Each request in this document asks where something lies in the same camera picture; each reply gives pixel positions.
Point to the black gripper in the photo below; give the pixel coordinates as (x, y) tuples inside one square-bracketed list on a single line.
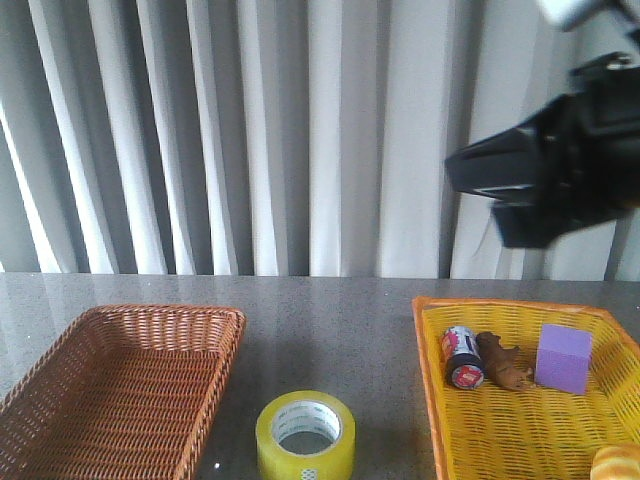
[(572, 165)]

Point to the yellow tape roll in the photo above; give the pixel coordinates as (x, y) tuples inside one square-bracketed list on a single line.
[(306, 412)]

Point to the purple foam cube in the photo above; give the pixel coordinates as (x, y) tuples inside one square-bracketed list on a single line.
[(563, 358)]

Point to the brown toy animal figure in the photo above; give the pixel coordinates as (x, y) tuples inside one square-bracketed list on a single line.
[(500, 363)]

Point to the small printed can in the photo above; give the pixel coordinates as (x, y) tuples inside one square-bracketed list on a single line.
[(464, 368)]

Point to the yellow plastic basket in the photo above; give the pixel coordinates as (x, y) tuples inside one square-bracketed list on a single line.
[(540, 433)]

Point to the yellow bread roll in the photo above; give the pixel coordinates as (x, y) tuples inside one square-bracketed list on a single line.
[(616, 462)]

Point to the grey pleated curtain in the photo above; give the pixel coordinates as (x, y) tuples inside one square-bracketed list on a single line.
[(277, 138)]

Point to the brown wicker basket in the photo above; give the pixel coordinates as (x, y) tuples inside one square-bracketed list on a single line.
[(126, 392)]

